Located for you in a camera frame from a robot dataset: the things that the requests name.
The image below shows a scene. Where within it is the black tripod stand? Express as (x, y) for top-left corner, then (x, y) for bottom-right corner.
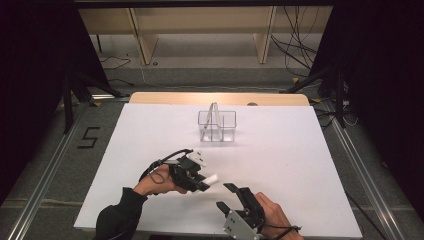
(61, 71), (131, 134)
(279, 66), (348, 129)

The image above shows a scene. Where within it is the person's right hand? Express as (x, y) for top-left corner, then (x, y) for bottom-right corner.
(254, 191), (305, 240)

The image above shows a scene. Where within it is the right hand-held gripper cable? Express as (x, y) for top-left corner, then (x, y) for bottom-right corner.
(261, 223), (303, 240)

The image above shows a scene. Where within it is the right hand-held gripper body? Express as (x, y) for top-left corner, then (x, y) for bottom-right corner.
(222, 186), (267, 240)

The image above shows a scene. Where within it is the short white cylinder stick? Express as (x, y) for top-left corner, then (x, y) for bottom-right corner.
(200, 173), (220, 186)

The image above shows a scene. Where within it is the aluminium floor rail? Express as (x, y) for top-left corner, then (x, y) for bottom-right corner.
(321, 99), (406, 240)
(6, 103), (92, 240)

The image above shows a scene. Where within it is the person's left hand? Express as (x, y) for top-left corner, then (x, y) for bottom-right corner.
(133, 163), (188, 197)

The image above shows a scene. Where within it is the hand-held gripper cable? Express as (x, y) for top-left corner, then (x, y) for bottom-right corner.
(138, 148), (195, 185)
(261, 223), (303, 240)

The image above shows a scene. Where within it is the black curtain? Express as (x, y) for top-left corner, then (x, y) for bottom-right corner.
(309, 0), (424, 212)
(0, 0), (112, 205)

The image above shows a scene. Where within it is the white foam board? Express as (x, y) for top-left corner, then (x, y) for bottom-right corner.
(73, 102), (364, 240)

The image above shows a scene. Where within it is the thin black floor cable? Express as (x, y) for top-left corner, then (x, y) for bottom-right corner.
(99, 54), (133, 71)

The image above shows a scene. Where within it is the light wooden desk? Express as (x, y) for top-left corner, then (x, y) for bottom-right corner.
(79, 7), (334, 66)

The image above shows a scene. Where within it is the clear plastic organizer box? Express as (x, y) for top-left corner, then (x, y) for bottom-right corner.
(197, 110), (238, 143)

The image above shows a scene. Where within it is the left hand-held gripper cable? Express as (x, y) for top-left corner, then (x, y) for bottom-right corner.
(138, 148), (195, 185)

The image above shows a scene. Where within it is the bundle of black cables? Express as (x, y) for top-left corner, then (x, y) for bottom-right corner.
(269, 6), (319, 78)

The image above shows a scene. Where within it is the short aluminium rail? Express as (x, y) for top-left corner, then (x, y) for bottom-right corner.
(91, 94), (131, 102)

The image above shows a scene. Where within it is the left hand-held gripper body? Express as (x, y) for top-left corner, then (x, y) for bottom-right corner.
(168, 149), (208, 192)

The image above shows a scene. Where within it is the white pen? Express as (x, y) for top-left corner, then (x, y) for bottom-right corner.
(213, 102), (224, 142)

